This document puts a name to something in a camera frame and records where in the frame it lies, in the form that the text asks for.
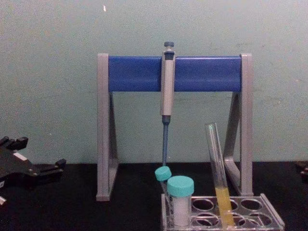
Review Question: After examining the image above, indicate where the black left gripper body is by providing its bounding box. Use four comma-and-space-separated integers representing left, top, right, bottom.
0, 144, 40, 191

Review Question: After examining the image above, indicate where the black table cloth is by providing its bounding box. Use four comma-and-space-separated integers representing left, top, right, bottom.
0, 161, 308, 231

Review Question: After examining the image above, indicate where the grey pipette stand, blue bar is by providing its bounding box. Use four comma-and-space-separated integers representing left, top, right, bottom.
96, 53, 254, 202

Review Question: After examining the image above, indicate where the grey and blue pipette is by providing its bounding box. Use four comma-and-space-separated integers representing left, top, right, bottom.
160, 41, 177, 167

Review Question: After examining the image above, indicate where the clear plastic tube rack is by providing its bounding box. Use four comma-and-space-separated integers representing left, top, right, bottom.
160, 193, 285, 231

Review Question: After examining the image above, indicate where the glass tube with yellow liquid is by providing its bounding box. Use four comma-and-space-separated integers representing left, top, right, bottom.
204, 122, 236, 229

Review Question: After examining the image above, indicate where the slim tube with teal cap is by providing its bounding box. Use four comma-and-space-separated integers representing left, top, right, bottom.
154, 166, 175, 228

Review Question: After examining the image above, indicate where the wide tube with teal cap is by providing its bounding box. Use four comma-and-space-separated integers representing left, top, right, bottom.
167, 175, 195, 227

